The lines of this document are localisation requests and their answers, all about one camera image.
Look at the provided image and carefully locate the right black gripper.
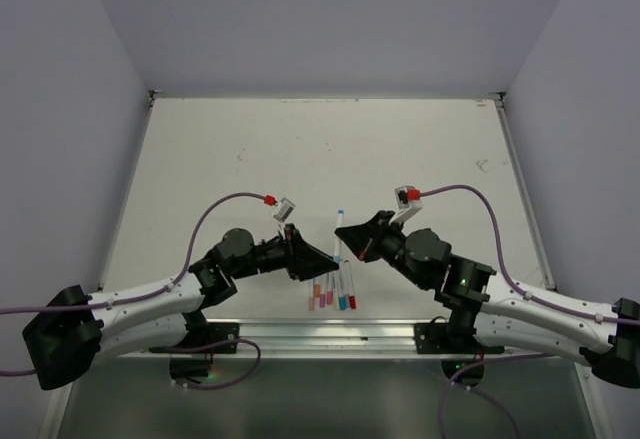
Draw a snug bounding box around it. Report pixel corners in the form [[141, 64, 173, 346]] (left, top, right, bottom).
[[336, 209, 430, 289]]

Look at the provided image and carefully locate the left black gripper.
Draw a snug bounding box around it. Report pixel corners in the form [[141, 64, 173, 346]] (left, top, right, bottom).
[[230, 222, 338, 280]]

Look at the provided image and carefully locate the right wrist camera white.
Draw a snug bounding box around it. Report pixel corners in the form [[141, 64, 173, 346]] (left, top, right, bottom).
[[390, 185, 422, 225]]

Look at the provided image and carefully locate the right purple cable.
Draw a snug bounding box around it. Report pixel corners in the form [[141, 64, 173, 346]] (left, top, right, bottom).
[[407, 184, 640, 439]]

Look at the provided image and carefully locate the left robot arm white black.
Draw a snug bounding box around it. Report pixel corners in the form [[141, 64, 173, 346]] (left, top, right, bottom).
[[22, 224, 338, 390]]

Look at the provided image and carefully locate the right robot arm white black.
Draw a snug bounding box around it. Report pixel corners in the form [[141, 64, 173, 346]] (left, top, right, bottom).
[[335, 211, 639, 389]]

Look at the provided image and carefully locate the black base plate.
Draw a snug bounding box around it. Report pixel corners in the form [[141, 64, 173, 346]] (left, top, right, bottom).
[[413, 316, 505, 356], [150, 321, 239, 355]]

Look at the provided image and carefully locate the light blue pen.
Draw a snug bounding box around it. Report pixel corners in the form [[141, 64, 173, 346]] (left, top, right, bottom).
[[331, 208, 346, 263]]

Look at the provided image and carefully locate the blue cap pen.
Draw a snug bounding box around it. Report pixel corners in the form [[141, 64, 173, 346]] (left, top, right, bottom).
[[333, 271, 348, 311]]

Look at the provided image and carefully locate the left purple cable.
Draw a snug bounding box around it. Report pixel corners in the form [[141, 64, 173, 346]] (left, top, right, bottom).
[[0, 190, 279, 393]]

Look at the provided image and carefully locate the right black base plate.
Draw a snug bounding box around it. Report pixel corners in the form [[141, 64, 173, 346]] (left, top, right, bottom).
[[413, 316, 505, 356]]

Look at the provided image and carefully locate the pink cap pen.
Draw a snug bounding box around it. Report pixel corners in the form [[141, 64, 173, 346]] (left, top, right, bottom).
[[318, 274, 333, 308]]

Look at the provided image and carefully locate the red cap pen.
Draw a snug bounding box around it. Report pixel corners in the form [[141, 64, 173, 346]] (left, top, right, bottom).
[[342, 260, 357, 310]]

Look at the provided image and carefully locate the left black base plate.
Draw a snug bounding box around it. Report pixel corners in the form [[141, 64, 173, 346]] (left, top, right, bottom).
[[150, 321, 239, 355]]

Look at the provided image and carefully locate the purple cable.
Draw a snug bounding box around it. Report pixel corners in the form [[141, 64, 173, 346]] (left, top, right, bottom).
[[0, 190, 279, 393], [407, 184, 640, 439]]

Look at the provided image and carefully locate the aluminium mounting rail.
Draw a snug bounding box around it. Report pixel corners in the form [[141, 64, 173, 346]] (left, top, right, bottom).
[[116, 315, 587, 365]]

